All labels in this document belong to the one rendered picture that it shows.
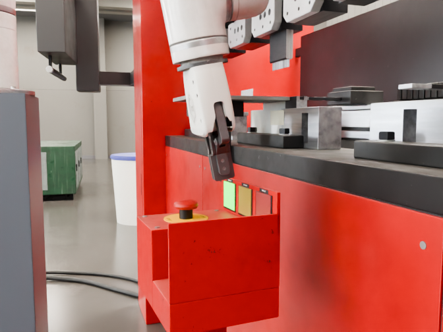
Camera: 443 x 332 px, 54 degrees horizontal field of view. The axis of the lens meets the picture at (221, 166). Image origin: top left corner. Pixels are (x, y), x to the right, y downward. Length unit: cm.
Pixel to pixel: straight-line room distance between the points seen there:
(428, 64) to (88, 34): 171
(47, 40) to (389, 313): 181
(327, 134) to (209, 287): 52
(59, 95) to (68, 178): 636
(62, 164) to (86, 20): 314
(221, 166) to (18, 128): 57
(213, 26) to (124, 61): 1107
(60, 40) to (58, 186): 354
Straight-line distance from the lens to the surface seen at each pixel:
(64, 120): 1164
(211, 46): 62
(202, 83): 60
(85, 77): 250
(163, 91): 199
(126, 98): 1160
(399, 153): 70
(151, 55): 199
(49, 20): 214
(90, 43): 252
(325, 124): 100
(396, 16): 166
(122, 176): 400
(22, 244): 112
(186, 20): 62
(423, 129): 74
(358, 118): 132
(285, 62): 120
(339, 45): 191
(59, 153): 546
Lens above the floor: 94
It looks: 6 degrees down
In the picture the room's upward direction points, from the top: straight up
